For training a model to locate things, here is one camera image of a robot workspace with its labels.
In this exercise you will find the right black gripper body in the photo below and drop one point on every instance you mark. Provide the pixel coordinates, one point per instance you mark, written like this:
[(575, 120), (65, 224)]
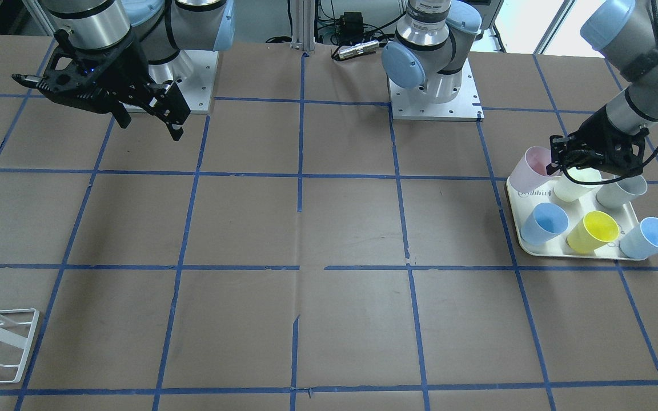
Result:
[(129, 71)]

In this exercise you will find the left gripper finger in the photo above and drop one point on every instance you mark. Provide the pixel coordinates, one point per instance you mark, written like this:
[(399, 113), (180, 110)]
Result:
[(553, 169)]

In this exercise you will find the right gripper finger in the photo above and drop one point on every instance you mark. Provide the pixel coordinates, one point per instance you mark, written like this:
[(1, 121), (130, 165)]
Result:
[(122, 117), (175, 129)]

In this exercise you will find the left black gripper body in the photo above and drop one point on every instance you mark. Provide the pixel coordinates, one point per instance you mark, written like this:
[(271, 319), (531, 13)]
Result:
[(605, 136)]

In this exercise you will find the pink plastic cup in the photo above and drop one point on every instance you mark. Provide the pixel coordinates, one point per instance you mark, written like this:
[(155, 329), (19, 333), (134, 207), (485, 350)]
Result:
[(531, 170)]

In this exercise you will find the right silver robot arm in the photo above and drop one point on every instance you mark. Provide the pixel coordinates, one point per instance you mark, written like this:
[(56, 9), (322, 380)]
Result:
[(163, 28)]

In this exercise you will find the cream white plastic cup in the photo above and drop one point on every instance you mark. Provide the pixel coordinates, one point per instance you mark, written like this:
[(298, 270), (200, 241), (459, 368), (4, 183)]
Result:
[(568, 191)]

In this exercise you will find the grey plastic cup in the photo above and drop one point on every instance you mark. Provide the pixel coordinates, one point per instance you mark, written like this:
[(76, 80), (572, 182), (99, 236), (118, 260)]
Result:
[(624, 191)]

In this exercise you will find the light blue cup near centre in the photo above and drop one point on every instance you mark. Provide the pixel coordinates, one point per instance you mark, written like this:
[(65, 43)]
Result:
[(546, 221)]

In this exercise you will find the yellow plastic cup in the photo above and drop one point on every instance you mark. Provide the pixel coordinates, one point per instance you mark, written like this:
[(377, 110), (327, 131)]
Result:
[(594, 230)]

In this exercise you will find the light blue cup far end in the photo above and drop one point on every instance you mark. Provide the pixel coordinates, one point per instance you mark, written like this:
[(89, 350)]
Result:
[(642, 241)]

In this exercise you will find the cream rabbit tray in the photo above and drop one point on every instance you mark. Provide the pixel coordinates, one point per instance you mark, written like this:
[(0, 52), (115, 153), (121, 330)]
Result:
[(522, 205)]

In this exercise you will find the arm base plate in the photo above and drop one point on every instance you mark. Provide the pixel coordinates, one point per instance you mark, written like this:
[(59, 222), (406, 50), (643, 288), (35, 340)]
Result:
[(195, 73), (443, 97)]

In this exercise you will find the aluminium frame post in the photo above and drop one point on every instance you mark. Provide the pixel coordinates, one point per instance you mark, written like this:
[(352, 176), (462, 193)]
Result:
[(303, 22)]

